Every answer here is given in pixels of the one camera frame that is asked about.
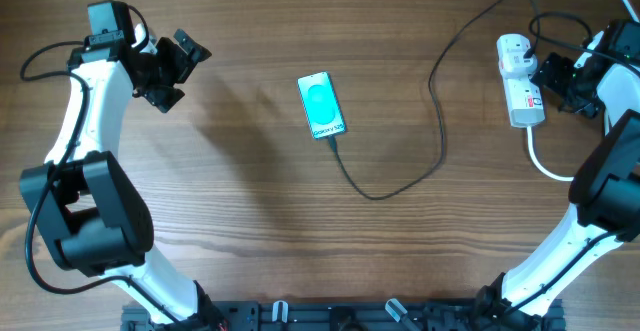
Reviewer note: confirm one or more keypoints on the white USB charger plug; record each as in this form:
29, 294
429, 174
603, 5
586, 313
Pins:
515, 65

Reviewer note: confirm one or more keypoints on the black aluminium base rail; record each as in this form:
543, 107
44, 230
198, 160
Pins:
445, 314

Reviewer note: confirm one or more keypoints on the white power strip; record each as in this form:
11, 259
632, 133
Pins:
523, 98

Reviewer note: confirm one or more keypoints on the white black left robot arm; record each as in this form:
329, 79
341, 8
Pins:
81, 202

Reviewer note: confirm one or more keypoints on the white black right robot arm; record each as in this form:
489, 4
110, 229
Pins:
603, 210

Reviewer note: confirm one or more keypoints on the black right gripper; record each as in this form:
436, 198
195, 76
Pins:
558, 82

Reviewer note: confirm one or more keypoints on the smartphone with teal screen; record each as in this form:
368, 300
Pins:
321, 105

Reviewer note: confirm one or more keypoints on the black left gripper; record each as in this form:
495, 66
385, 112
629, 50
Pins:
167, 64

